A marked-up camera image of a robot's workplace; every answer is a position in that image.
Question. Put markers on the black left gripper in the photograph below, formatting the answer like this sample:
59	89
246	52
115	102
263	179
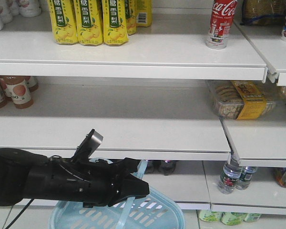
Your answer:
92	183

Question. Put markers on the light blue plastic basket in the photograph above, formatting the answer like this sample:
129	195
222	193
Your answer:
156	211

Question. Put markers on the red coca-cola aluminium bottle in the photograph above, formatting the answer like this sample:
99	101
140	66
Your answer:
223	12

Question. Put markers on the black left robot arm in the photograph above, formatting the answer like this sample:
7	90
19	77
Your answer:
27	175

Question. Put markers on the white metal shelving unit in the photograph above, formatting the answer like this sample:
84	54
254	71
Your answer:
149	99

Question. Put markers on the clear water bottle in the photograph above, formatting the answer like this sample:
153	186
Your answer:
246	177
229	177

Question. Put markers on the clear cookie box yellow label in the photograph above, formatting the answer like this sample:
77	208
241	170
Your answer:
241	100

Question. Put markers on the orange juice bottle right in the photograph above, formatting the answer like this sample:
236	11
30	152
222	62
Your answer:
19	91

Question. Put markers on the yellow pear drink bottle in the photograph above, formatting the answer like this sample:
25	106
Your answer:
63	21
89	22
114	22

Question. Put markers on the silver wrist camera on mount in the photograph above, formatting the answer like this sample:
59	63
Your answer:
91	142

